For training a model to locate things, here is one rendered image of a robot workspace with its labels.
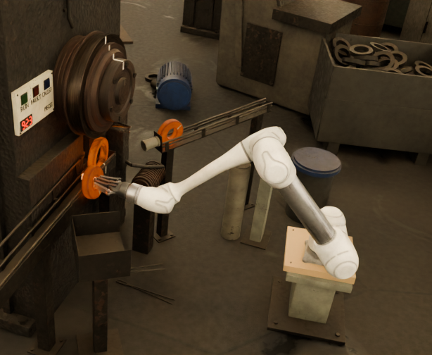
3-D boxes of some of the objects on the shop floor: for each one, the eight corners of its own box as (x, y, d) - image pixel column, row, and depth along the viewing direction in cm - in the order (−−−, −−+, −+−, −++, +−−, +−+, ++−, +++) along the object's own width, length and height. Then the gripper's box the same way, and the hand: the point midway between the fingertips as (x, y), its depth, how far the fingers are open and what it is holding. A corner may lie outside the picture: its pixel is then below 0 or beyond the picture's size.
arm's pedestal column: (342, 291, 324) (355, 248, 308) (344, 345, 291) (359, 301, 274) (272, 277, 327) (281, 235, 311) (267, 329, 294) (276, 284, 277)
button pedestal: (238, 245, 349) (253, 158, 316) (248, 223, 369) (263, 139, 336) (264, 252, 346) (281, 165, 313) (272, 229, 366) (290, 146, 333)
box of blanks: (312, 153, 456) (333, 62, 415) (302, 108, 526) (319, 26, 485) (439, 168, 459) (473, 78, 417) (413, 121, 529) (439, 40, 488)
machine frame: (-97, 296, 286) (-192, -85, 192) (26, 187, 375) (1, -109, 281) (34, 340, 272) (-1, -48, 178) (129, 216, 361) (138, -86, 267)
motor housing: (126, 252, 332) (129, 175, 304) (142, 231, 350) (145, 156, 322) (148, 258, 330) (153, 181, 301) (162, 237, 348) (167, 161, 319)
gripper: (122, 206, 256) (74, 189, 260) (134, 191, 267) (88, 175, 271) (123, 192, 252) (74, 176, 256) (136, 177, 263) (89, 162, 267)
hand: (88, 178), depth 263 cm, fingers closed
